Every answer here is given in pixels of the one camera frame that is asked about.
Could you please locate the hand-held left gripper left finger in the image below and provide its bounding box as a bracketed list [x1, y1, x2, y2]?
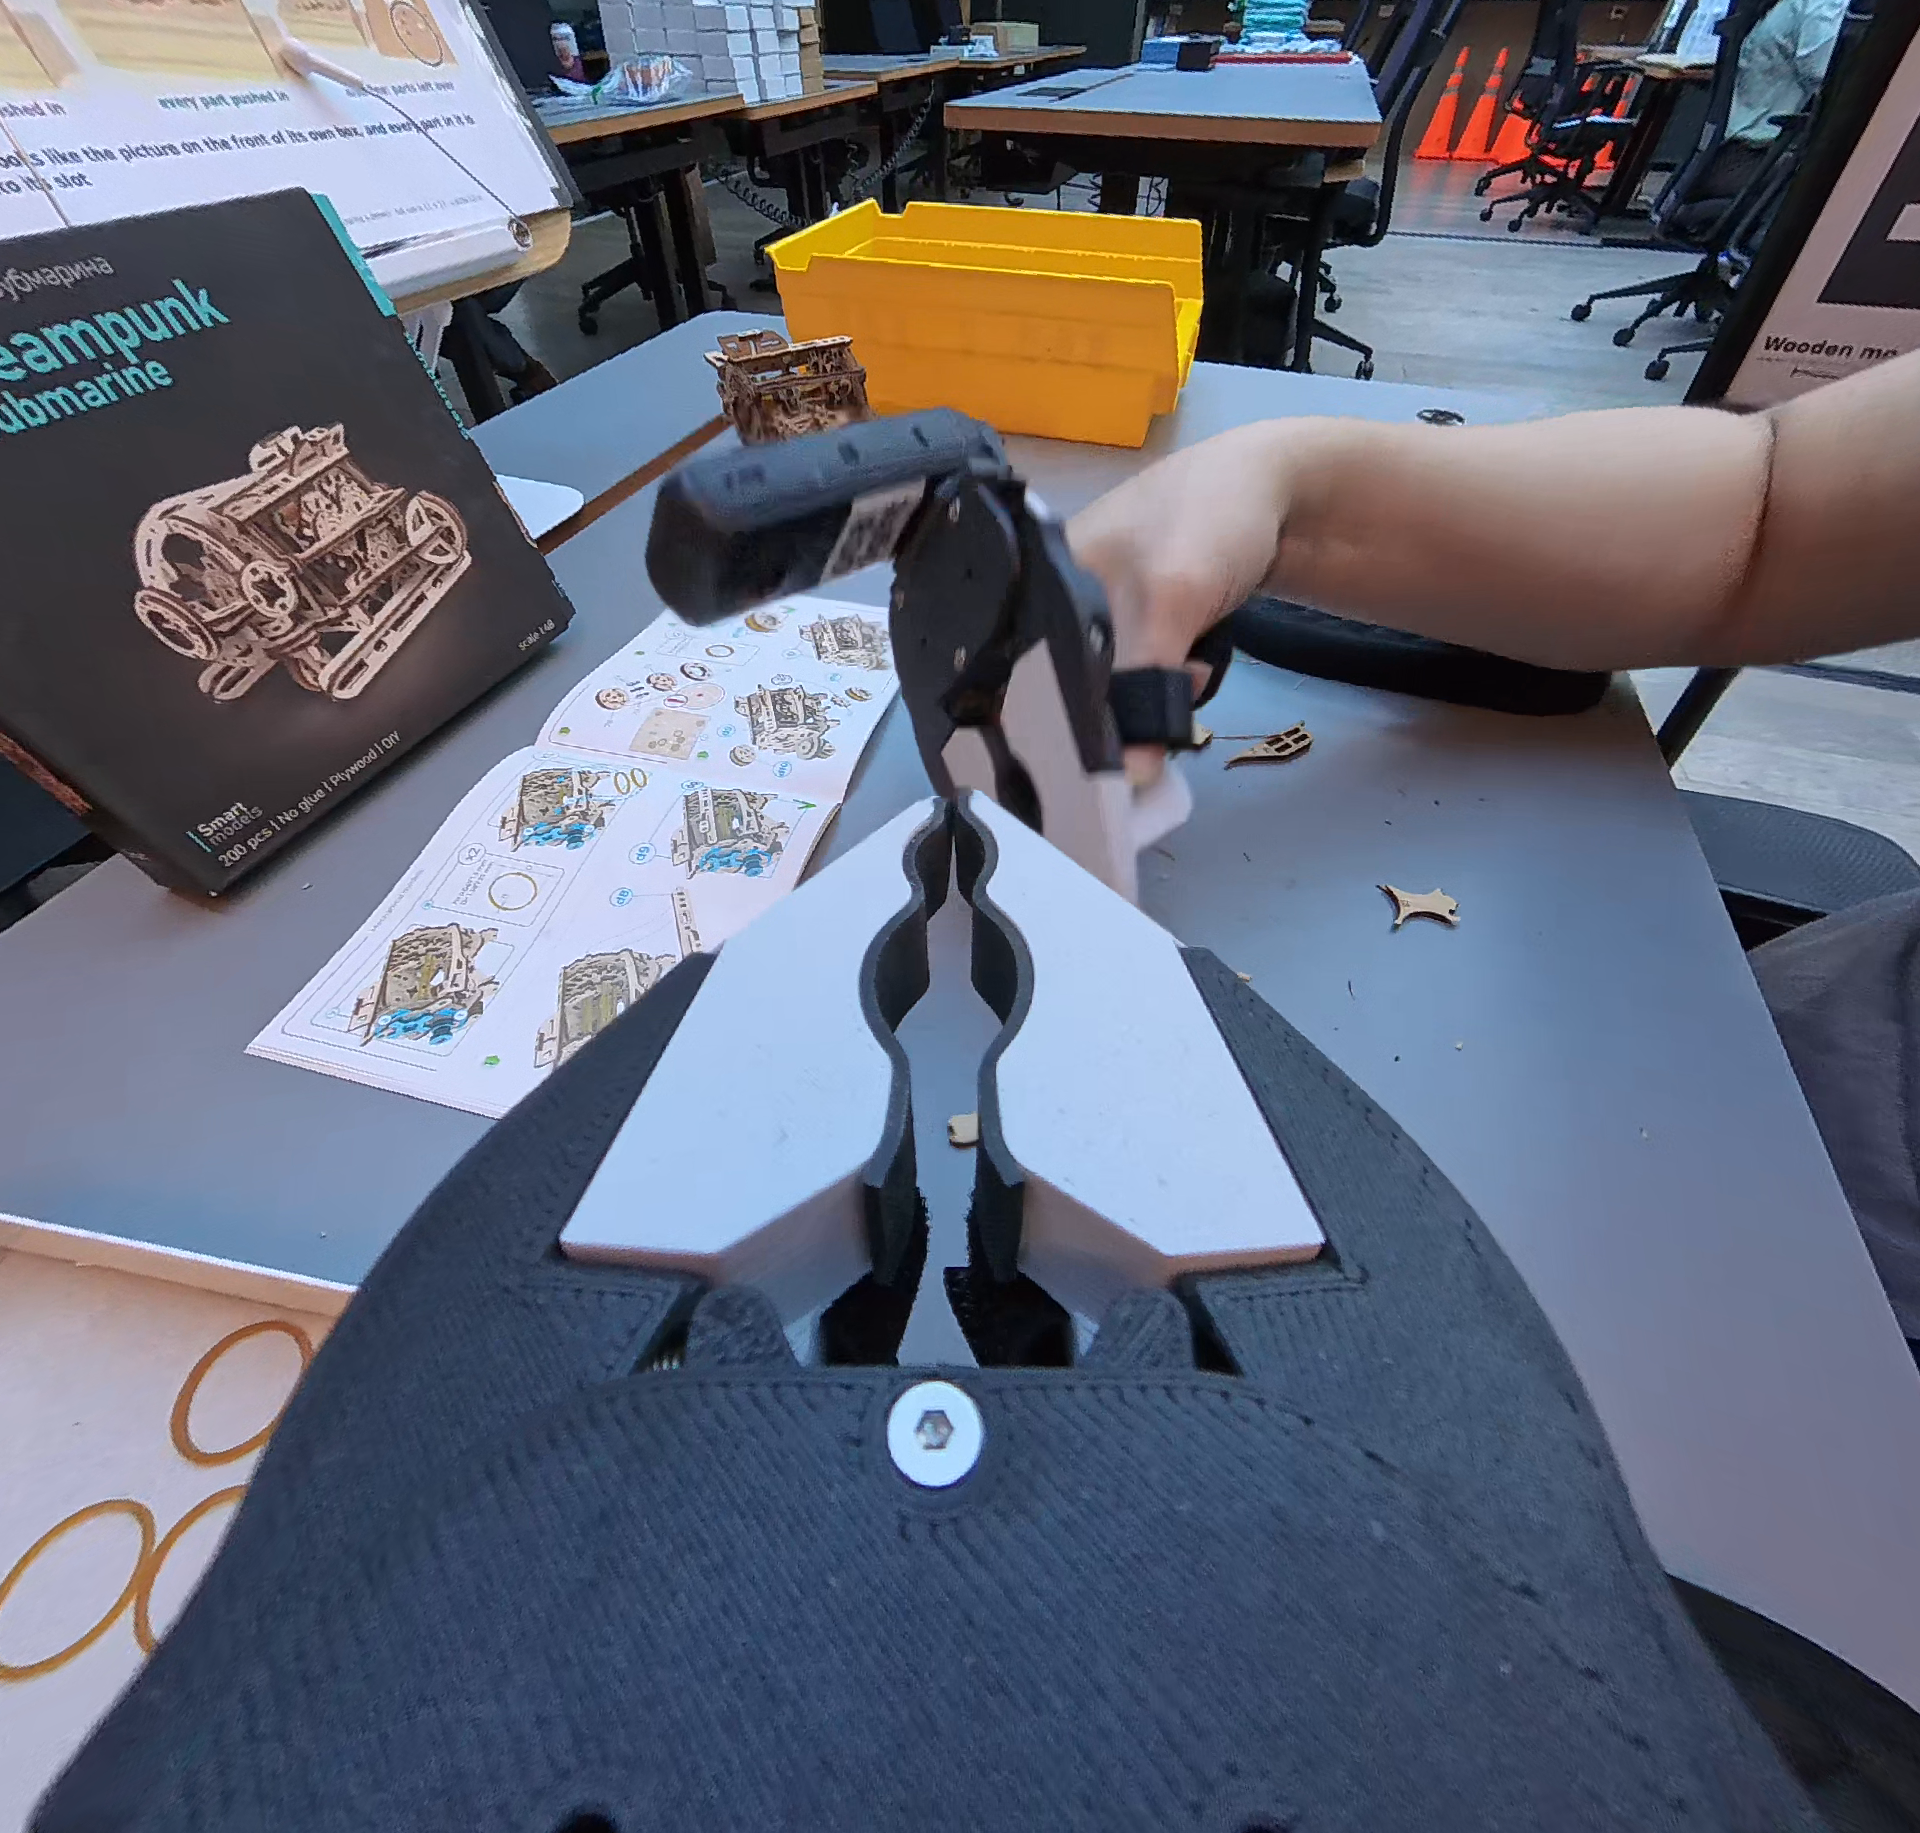
[558, 794, 961, 1367]

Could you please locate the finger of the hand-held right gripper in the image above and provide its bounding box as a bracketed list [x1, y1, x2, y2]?
[928, 701, 1006, 814]
[981, 730, 1055, 836]

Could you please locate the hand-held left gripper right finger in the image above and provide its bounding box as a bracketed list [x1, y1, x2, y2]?
[963, 791, 1329, 1367]

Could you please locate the person's right forearm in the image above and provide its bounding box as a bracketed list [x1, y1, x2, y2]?
[1274, 356, 1920, 670]

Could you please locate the person's right hand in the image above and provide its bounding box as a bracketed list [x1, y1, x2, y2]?
[1063, 420, 1309, 799]

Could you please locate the assembled wooden model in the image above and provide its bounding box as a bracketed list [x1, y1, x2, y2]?
[704, 329, 874, 447]

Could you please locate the yellow plastic bin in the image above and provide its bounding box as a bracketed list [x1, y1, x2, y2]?
[764, 196, 1206, 450]

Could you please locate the illustrated instruction booklet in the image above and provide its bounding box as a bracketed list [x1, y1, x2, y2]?
[245, 592, 905, 1119]

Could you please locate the long wooden work table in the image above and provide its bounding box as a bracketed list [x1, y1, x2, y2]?
[531, 76, 884, 343]

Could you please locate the black wrist rest pad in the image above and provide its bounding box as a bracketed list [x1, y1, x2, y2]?
[1228, 592, 1621, 717]

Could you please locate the black model kit box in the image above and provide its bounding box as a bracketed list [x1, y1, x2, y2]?
[0, 187, 578, 903]

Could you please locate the stack of white boxes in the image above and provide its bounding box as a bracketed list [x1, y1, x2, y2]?
[592, 0, 826, 103]

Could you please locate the grey background work table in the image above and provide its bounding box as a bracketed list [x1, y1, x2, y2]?
[942, 59, 1384, 372]

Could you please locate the group of yellow rubber bands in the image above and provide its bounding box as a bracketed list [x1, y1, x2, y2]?
[0, 1320, 314, 1683]

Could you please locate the black office chair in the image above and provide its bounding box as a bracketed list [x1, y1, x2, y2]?
[1291, 0, 1449, 379]
[1679, 788, 1920, 950]
[1477, 0, 1643, 237]
[1573, 106, 1808, 384]

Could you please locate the white instruction sign board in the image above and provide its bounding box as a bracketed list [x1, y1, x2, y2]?
[0, 0, 586, 309]

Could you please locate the white cardboard tray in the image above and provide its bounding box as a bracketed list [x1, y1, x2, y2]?
[0, 1210, 365, 1833]

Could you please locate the person's trousers leg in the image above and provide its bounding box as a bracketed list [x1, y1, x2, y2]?
[1746, 888, 1920, 1340]

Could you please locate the orange traffic cone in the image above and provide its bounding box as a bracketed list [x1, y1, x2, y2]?
[1417, 46, 1478, 162]
[1454, 46, 1519, 162]

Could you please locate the black white display board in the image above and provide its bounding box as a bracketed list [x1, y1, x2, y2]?
[1687, 0, 1920, 413]

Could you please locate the thin tether cord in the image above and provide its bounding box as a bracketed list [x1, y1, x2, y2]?
[359, 80, 529, 242]

